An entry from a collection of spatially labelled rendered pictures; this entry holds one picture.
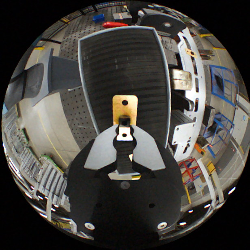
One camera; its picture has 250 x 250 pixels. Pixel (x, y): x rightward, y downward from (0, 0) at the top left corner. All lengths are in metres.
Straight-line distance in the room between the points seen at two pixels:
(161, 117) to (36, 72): 0.40
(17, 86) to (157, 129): 0.41
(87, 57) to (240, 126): 8.20
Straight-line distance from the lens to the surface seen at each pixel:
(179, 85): 0.26
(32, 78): 0.34
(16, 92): 0.33
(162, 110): 0.15
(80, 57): 0.15
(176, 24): 0.26
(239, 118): 8.10
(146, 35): 0.17
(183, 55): 0.42
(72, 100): 0.73
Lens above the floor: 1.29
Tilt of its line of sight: 61 degrees down
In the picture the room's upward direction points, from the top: 178 degrees clockwise
